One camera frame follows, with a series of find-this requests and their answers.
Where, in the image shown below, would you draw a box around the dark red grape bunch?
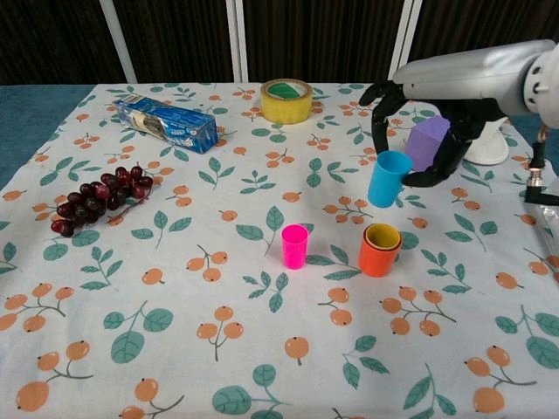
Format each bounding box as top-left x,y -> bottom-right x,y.
50,163 -> 155,238

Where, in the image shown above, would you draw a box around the white slipper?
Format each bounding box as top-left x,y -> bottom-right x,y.
463,117 -> 510,165

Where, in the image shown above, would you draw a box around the purple foam cube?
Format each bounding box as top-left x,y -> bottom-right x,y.
404,115 -> 452,173

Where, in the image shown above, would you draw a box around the pink plastic cup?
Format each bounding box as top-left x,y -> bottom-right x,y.
280,223 -> 309,271

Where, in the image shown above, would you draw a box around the yellow plastic cup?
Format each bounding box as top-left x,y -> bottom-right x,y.
365,223 -> 402,250

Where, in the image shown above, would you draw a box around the light blue plastic cup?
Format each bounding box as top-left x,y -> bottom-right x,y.
367,150 -> 414,209

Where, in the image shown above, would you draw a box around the black cable with connector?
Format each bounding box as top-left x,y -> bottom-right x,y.
523,124 -> 559,206

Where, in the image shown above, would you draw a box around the blue toothpaste box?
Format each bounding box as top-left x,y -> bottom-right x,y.
111,92 -> 219,155

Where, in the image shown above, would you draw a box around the yellow packing tape roll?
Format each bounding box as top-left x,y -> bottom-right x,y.
259,79 -> 314,125

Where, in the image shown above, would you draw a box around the clear plastic bottle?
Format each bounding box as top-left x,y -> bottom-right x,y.
535,203 -> 559,263

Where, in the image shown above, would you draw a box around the white double frame post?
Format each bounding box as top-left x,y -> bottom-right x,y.
224,0 -> 251,83

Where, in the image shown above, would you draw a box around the floral print tablecloth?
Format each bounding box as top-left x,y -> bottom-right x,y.
0,81 -> 559,419

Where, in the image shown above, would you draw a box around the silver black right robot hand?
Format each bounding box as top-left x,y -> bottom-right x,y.
358,38 -> 556,189

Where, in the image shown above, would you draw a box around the orange plastic cup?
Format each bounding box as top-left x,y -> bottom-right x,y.
357,226 -> 404,278

